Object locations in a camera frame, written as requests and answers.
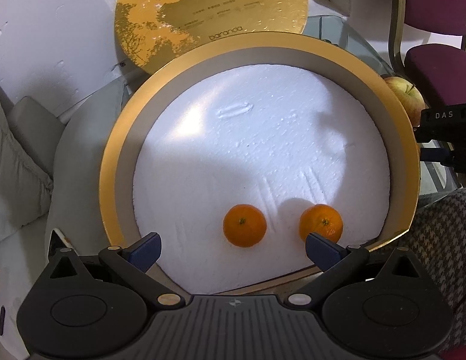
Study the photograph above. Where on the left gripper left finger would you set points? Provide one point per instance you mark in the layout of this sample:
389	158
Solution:
130	266

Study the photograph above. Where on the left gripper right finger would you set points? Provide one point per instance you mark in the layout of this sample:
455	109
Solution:
337	265

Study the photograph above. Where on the small orange mandarin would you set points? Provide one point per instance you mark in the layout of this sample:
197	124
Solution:
244	225

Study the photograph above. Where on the gold round box lid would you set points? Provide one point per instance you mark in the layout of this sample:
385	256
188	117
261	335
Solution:
153	32

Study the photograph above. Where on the yellow-red apple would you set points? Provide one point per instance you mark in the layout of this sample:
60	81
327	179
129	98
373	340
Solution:
409	96

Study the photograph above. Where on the white-cased smartphone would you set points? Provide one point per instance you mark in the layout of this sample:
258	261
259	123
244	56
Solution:
57	241

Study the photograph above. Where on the grey seat cushion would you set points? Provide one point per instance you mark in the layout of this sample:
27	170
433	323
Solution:
74	206

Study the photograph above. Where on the right houndstooth trouser knee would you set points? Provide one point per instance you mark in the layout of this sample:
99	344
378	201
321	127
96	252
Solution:
437	236

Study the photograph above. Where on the gold round box base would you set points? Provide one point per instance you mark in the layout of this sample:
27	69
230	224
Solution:
279	121

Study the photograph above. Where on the grey back cushion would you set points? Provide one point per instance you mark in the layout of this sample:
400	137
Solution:
29	135

